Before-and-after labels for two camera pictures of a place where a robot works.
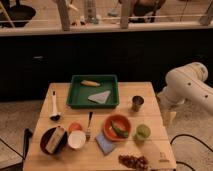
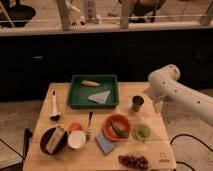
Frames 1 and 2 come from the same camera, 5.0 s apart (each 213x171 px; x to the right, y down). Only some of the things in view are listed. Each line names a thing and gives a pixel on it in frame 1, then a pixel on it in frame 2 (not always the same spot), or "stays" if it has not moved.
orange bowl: [116, 127] stays
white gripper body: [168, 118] to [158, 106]
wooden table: [124, 138] stays
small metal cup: [137, 101] stays
